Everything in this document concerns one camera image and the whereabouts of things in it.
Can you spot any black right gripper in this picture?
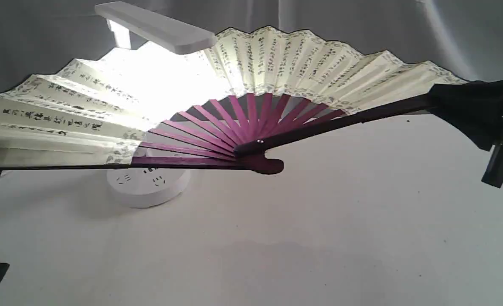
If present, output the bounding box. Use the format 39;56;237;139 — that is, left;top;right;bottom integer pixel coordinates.
426;80;503;188

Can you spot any paper folding fan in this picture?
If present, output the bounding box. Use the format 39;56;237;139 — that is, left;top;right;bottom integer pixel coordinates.
0;26;467;173

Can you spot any grey backdrop curtain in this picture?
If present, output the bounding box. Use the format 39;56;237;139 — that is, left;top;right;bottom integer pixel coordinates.
0;0;503;92

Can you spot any white desk lamp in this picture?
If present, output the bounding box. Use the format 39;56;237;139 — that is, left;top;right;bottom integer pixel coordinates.
94;1;216;208

